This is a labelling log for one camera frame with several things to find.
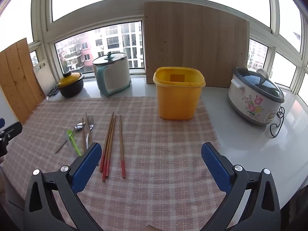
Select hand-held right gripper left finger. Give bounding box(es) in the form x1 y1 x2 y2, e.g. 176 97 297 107
23 142 103 231

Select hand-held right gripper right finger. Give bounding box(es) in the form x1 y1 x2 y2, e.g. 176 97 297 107
201 142 282 231

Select green plastic spoon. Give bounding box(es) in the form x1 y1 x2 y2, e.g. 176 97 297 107
67 129 83 156

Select red wooden chopstick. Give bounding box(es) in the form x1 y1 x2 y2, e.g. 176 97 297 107
119 115 126 179
106 115 117 178
82 117 86 153
103 114 116 182
100 112 115 172

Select small metal spoon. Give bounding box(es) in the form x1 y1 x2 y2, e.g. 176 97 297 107
86 115 95 150

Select yellow plastic container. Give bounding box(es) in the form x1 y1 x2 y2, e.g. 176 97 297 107
153 67 206 120

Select knotty pine wooden board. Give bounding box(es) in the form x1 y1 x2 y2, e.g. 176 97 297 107
0 38 47 125

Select pink plaid cloth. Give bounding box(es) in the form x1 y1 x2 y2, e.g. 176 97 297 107
1 96 231 231

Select black pot with yellow lid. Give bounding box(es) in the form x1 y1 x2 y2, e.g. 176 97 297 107
56 71 85 98

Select floral white rice cooker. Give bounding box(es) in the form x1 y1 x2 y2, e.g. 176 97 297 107
228 67 285 126

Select white and teal electric cooker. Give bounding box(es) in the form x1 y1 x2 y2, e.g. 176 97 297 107
92 51 132 97

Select apartment buildings outside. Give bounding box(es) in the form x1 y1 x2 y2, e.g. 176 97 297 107
55 21 145 74

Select light wooden board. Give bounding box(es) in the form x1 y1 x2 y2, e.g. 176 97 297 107
144 1 251 89

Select white window frame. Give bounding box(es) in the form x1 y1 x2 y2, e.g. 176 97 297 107
0 0 308 106

